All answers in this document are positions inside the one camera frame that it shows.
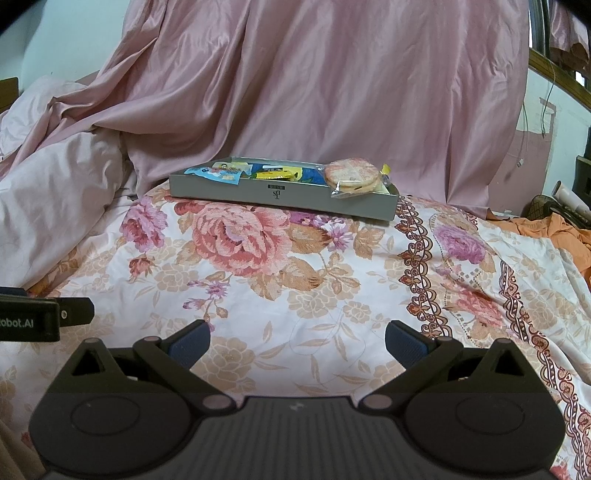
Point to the blue yellow packet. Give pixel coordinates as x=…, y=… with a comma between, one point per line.
x=313, y=177

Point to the clear rice cracker packet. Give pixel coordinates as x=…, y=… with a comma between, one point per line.
x=351, y=175

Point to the grey cardboard box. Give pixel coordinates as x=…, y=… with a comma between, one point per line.
x=277, y=201

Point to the white paper roll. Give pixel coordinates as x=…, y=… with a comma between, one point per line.
x=568, y=191

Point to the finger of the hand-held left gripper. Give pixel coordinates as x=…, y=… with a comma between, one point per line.
x=76, y=310

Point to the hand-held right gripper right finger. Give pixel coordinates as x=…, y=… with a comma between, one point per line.
x=402, y=345

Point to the cream orange-striped snack packet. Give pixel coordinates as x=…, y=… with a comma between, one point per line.
x=386, y=173

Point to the wooden headboard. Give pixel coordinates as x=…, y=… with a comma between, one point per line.
x=7, y=94

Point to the yellow snack packet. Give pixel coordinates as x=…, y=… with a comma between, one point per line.
x=277, y=174

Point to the orange cloth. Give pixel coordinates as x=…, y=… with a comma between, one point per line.
x=568, y=240

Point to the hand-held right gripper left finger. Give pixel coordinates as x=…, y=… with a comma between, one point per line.
x=189, y=345

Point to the wooden window frame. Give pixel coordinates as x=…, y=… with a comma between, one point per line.
x=554, y=70

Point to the brown woven basket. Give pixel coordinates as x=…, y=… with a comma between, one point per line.
x=542, y=207

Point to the dark wooden furniture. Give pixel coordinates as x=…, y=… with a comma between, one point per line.
x=584, y=175

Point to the light blue snack packet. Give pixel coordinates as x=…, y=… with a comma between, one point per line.
x=214, y=173

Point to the floral blanket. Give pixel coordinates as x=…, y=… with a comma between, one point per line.
x=277, y=286

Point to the pale pink quilt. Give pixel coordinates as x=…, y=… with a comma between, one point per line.
x=55, y=184

